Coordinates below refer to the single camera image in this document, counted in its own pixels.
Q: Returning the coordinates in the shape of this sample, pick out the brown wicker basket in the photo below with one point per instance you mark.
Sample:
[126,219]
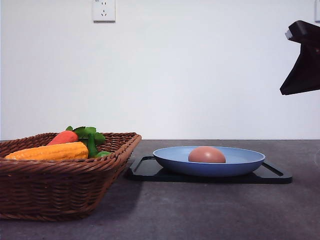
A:
[59,190]

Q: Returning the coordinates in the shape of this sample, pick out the blue round plate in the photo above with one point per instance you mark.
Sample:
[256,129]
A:
[175,161]

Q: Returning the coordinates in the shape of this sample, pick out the green toy pepper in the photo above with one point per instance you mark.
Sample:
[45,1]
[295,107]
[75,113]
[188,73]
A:
[92,138]

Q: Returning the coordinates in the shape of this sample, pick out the orange toy carrot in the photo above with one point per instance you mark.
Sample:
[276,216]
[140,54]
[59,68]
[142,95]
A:
[66,136]

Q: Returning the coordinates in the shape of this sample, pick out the white wall socket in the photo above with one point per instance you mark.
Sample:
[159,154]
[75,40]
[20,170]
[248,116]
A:
[104,11]

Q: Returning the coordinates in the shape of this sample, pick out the brown egg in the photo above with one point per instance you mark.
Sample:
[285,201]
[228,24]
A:
[206,154]

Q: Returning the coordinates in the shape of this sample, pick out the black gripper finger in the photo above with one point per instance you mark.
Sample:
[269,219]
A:
[305,76]

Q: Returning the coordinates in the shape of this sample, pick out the black rectangular tray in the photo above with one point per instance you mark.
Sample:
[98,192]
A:
[150,170]

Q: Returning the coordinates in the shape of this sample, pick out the white wall fixture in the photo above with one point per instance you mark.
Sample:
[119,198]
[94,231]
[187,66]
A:
[317,11]

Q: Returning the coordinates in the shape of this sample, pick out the yellow toy corn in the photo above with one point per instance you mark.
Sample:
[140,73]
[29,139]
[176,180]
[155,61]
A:
[58,151]

